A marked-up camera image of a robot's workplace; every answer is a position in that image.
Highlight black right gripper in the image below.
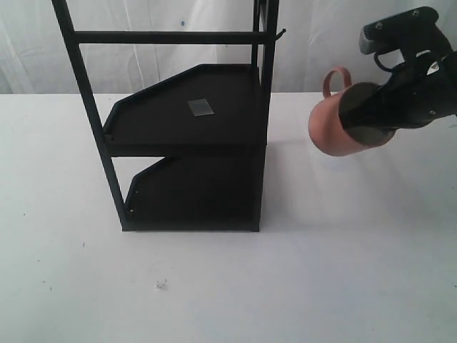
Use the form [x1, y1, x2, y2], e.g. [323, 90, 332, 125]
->
[338, 28, 456, 131]

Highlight pink ceramic mug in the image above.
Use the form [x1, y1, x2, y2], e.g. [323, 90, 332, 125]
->
[308, 66, 396, 157]

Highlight white backdrop curtain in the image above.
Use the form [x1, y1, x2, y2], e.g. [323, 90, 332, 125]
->
[0, 0, 457, 96]

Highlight black metal shelf rack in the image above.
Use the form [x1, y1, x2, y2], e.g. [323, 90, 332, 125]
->
[53, 1, 282, 232]

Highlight grey square sticker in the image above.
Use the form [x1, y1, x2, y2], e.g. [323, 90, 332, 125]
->
[188, 99, 214, 117]

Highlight small white debris scrap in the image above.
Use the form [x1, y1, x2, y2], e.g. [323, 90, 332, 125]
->
[155, 279, 168, 290]

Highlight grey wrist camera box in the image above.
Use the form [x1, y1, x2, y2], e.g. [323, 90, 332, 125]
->
[358, 6, 439, 55]

